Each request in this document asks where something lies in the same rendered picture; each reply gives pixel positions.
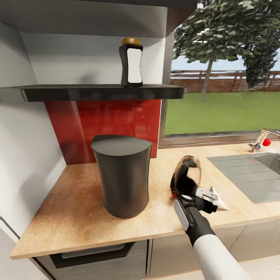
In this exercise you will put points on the paper coffee filter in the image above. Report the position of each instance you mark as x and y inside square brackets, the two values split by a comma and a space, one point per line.
[219, 202]

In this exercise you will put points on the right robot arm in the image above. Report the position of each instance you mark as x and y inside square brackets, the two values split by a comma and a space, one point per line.
[215, 260]

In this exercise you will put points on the bottle of coffee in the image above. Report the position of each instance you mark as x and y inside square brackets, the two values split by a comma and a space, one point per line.
[131, 54]

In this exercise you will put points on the electric kettle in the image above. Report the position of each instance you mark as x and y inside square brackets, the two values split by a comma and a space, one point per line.
[186, 177]

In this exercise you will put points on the fixed window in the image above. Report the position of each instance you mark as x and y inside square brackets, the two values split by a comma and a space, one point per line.
[226, 55]

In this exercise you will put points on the countertop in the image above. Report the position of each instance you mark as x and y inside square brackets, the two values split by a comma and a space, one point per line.
[73, 216]

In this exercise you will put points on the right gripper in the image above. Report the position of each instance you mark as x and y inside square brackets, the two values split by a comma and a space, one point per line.
[205, 205]

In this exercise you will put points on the fridge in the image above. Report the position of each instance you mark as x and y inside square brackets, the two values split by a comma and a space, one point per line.
[31, 160]

